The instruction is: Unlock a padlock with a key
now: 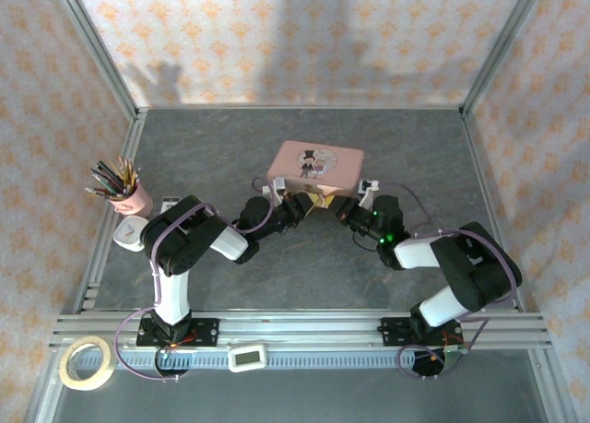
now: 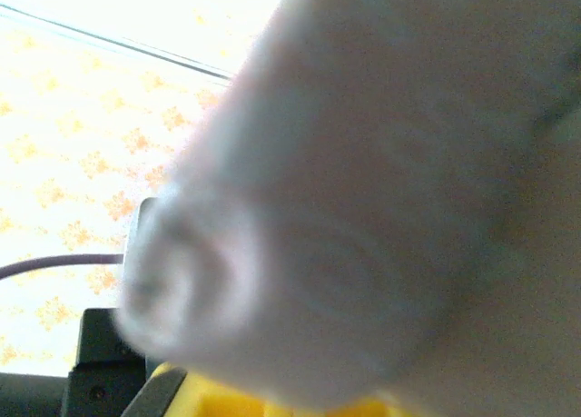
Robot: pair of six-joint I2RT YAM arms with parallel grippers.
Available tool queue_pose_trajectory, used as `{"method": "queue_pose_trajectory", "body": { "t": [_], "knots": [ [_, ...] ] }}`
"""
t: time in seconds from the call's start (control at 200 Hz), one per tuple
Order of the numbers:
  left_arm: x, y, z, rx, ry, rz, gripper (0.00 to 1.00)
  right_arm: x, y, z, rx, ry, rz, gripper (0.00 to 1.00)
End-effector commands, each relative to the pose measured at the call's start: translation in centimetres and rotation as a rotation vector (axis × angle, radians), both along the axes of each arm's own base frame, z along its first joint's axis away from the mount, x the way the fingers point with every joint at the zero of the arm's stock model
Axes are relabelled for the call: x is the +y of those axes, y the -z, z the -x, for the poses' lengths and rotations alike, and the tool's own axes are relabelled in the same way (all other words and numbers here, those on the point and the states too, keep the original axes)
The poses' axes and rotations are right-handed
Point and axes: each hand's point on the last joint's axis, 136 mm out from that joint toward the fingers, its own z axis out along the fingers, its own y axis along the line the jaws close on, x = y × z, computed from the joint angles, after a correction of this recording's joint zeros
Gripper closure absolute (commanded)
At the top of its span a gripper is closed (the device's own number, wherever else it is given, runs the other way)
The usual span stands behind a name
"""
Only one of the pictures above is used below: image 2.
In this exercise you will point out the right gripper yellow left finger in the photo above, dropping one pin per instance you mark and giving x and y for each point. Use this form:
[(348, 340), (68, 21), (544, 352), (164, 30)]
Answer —
[(199, 396)]

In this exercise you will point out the pink cartoon tin box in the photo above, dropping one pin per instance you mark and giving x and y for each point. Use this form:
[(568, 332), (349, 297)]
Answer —
[(363, 162)]

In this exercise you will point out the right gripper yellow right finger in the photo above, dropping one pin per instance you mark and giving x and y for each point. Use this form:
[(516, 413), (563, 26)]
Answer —
[(327, 408)]

